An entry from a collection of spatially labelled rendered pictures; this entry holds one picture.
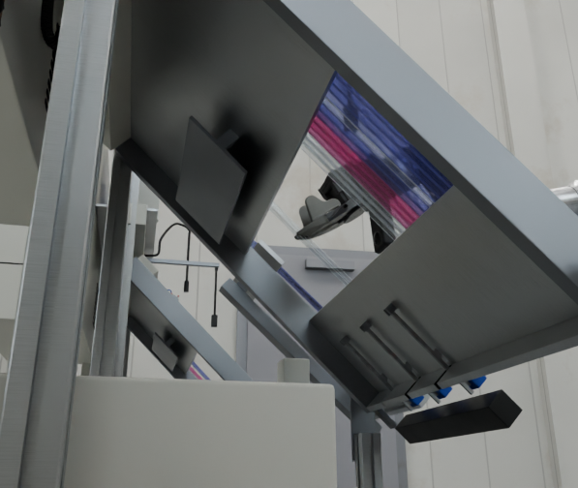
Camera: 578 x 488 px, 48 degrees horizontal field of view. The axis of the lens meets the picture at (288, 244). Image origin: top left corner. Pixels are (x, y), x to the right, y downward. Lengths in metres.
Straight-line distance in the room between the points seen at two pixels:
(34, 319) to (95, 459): 0.11
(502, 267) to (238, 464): 0.39
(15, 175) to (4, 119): 0.17
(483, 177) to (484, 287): 0.20
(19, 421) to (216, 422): 0.14
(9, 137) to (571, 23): 6.15
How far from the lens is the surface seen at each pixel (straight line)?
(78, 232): 0.49
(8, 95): 0.89
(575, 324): 0.73
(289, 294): 1.26
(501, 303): 0.81
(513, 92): 5.85
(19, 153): 1.03
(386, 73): 0.66
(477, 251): 0.76
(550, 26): 6.64
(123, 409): 0.50
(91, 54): 0.56
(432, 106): 0.66
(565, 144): 5.97
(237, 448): 0.50
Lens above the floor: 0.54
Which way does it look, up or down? 21 degrees up
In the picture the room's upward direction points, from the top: straight up
